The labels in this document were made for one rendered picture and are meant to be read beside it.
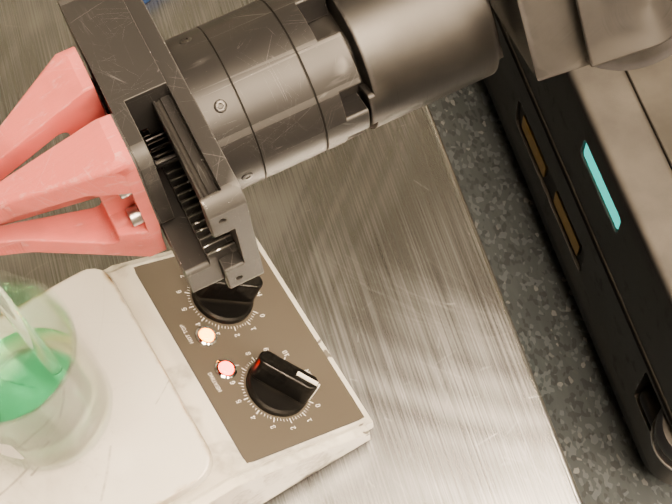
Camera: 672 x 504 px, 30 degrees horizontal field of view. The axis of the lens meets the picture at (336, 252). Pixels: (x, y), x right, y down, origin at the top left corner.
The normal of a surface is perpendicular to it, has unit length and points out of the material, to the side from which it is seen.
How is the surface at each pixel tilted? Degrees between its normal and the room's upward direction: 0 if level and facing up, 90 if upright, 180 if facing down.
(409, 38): 38
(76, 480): 0
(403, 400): 0
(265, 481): 90
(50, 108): 21
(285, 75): 28
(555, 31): 55
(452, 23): 44
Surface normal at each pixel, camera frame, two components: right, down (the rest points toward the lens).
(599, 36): 0.09, 0.50
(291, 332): 0.38, -0.60
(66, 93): -0.37, -0.23
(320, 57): 0.16, 0.01
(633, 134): -0.05, -0.40
